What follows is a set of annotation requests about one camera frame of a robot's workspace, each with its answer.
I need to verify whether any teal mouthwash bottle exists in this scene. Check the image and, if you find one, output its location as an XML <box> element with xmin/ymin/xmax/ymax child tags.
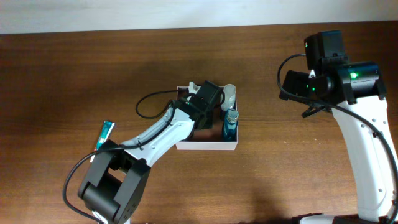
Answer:
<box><xmin>222</xmin><ymin>109</ymin><xmax>239</xmax><ymax>141</ymax></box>

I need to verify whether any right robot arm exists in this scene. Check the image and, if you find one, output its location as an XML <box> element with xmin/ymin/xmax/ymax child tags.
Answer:
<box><xmin>277</xmin><ymin>30</ymin><xmax>397</xmax><ymax>224</ymax></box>

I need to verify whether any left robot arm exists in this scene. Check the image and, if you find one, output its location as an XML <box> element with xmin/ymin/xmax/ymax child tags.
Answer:
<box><xmin>78</xmin><ymin>81</ymin><xmax>224</xmax><ymax>223</ymax></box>

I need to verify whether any green white toothpaste tube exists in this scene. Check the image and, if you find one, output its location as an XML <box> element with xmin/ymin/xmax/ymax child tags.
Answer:
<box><xmin>95</xmin><ymin>120</ymin><xmax>115</xmax><ymax>151</ymax></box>

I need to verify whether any white spray bottle blue base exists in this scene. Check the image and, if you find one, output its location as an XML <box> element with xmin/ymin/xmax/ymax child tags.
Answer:
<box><xmin>220</xmin><ymin>84</ymin><xmax>236</xmax><ymax>111</ymax></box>

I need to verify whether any white cardboard box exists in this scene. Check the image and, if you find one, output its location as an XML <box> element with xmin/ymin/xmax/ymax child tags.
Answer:
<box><xmin>176</xmin><ymin>86</ymin><xmax>238</xmax><ymax>151</ymax></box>

